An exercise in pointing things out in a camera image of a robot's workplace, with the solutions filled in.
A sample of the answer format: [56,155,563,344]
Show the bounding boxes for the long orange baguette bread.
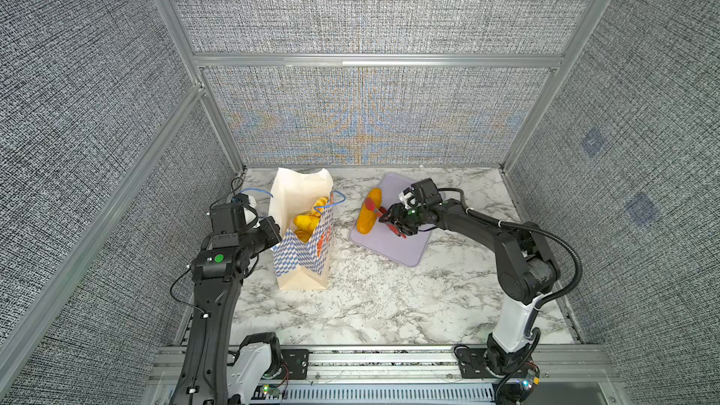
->
[355,189,383,234]

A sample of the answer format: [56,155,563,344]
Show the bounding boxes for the blue checkered paper bag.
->
[240,168,346,291]

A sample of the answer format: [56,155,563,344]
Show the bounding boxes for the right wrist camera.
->
[399,178,443,209]

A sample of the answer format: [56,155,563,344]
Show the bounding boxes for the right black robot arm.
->
[380,199,559,376]

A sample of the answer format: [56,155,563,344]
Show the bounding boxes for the ridged yellow spiral bread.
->
[294,230,312,244]

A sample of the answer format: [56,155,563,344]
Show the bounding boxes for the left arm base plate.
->
[262,349,311,384]

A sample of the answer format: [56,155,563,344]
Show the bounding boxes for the red kitchen tongs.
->
[364,197,406,238]

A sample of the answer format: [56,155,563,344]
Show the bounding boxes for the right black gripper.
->
[378,202,428,234]

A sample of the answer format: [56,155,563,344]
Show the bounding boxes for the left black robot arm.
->
[169,217,281,404]

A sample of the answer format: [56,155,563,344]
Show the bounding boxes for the lilac plastic tray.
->
[348,171,446,268]

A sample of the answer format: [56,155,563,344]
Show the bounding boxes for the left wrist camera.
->
[208,193,259,234]

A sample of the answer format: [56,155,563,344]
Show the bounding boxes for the aluminium front rail frame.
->
[142,344,632,404]

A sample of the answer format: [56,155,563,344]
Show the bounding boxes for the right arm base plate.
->
[452,345,502,380]

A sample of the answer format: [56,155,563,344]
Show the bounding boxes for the small yellow croissant bread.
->
[311,197,329,217]

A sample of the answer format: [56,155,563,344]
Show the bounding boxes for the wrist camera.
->
[208,193,259,234]
[399,178,443,209]

